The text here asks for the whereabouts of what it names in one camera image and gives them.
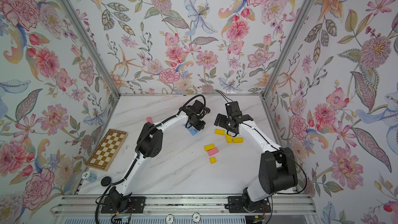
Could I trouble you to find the wooden chessboard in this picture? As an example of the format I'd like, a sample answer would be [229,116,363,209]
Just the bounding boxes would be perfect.
[86,129,128,171]

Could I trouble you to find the small yellow cube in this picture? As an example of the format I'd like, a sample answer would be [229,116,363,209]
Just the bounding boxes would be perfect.
[209,157,217,164]

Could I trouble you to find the aluminium frame post left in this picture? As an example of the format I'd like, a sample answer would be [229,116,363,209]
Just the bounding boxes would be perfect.
[59,0,121,99]

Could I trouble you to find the yellow angled block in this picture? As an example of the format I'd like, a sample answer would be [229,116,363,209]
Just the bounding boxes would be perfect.
[225,134,233,143]

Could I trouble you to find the aluminium frame post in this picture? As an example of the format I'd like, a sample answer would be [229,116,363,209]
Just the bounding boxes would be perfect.
[59,0,121,99]
[261,0,315,99]

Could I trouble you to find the aluminium frame post right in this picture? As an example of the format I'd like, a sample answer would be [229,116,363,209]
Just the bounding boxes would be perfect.
[261,0,315,99]

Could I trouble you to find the black round puck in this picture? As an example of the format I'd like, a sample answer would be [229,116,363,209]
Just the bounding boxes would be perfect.
[101,176,112,187]

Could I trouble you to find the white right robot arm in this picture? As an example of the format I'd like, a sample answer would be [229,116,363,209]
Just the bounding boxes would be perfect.
[215,101,298,212]

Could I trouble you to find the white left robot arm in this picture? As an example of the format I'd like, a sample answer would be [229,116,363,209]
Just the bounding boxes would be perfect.
[100,94,210,212]

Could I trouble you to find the blue block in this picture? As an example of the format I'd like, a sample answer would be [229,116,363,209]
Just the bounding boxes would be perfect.
[188,127,198,136]

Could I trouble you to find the yellow rectangular block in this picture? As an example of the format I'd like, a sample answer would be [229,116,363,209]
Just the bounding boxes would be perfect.
[215,129,225,136]

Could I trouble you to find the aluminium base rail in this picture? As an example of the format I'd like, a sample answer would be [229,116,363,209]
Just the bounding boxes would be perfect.
[50,194,317,217]

